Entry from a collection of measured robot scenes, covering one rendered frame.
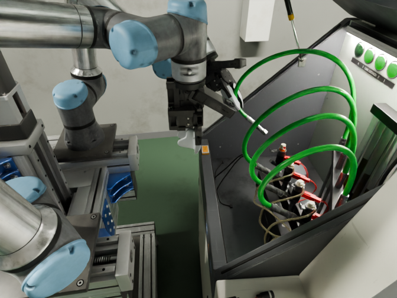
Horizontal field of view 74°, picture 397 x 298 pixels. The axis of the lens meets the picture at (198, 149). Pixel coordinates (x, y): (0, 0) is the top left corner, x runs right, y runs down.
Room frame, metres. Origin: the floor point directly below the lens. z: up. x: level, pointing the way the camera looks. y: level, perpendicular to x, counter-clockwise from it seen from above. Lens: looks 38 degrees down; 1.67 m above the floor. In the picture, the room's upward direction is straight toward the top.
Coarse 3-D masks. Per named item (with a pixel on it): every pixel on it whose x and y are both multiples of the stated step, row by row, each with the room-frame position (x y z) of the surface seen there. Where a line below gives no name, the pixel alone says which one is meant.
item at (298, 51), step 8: (304, 48) 0.76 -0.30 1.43; (272, 56) 0.79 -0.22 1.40; (280, 56) 0.78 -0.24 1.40; (328, 56) 0.74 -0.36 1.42; (256, 64) 0.80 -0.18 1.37; (344, 64) 0.73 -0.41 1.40; (248, 72) 0.81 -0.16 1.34; (344, 72) 0.72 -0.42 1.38; (240, 80) 0.81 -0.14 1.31; (352, 80) 0.71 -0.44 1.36; (352, 88) 0.71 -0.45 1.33; (352, 96) 0.71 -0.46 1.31; (240, 112) 0.81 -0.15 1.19; (344, 136) 0.70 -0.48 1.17
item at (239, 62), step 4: (220, 60) 0.91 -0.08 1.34; (224, 60) 0.87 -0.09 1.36; (228, 60) 0.86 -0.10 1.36; (232, 60) 0.85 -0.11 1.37; (236, 60) 0.84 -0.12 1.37; (240, 60) 0.83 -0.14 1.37; (244, 60) 0.85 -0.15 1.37; (212, 64) 0.88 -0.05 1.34; (216, 64) 0.87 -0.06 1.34; (220, 64) 0.87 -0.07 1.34; (224, 64) 0.86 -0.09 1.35; (228, 64) 0.85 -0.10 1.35; (232, 64) 0.84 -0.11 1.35; (236, 64) 0.83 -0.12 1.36; (240, 64) 0.83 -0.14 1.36; (244, 64) 0.84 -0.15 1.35; (212, 68) 0.88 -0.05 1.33; (216, 68) 0.87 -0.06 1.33; (220, 68) 0.86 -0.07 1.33; (224, 68) 0.86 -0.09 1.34; (236, 68) 0.84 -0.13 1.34; (240, 68) 0.84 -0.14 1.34
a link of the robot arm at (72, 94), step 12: (60, 84) 0.88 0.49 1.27; (72, 84) 0.88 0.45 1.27; (84, 84) 0.89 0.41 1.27; (60, 96) 0.81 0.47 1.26; (72, 96) 0.81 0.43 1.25; (84, 96) 0.84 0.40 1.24; (96, 96) 0.93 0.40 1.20; (60, 108) 0.80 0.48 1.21; (72, 108) 0.80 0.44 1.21; (84, 108) 0.83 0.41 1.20; (72, 120) 0.80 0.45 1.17; (84, 120) 0.82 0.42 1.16
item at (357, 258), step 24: (384, 192) 0.33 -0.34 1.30; (360, 216) 0.33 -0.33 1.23; (384, 216) 0.30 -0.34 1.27; (336, 240) 0.33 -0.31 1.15; (360, 240) 0.30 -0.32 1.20; (384, 240) 0.27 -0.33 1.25; (312, 264) 0.33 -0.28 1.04; (336, 264) 0.29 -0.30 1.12; (360, 264) 0.26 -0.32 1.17; (384, 264) 0.24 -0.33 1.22; (312, 288) 0.29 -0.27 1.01; (336, 288) 0.26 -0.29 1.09; (360, 288) 0.23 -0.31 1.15; (384, 288) 0.21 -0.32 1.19
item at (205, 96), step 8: (200, 88) 0.55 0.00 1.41; (208, 88) 0.58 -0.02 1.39; (200, 96) 0.53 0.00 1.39; (208, 96) 0.54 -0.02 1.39; (216, 96) 0.56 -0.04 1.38; (208, 104) 0.54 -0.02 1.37; (216, 104) 0.54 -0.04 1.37; (224, 104) 0.54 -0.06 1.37; (232, 104) 0.56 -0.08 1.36; (224, 112) 0.54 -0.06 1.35; (232, 112) 0.54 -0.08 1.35
